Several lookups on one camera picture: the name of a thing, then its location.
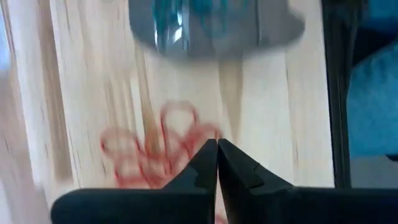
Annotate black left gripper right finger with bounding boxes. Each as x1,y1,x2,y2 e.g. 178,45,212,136
218,138,398,224

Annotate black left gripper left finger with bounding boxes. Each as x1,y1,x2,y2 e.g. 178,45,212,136
51,139,220,224

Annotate red rubber band tangle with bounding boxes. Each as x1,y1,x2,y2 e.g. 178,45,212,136
99,100,228,224

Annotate person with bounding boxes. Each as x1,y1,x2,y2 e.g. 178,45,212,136
346,0,398,161

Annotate smoky grey plastic basket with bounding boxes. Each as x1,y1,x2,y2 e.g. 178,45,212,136
127,0,306,62

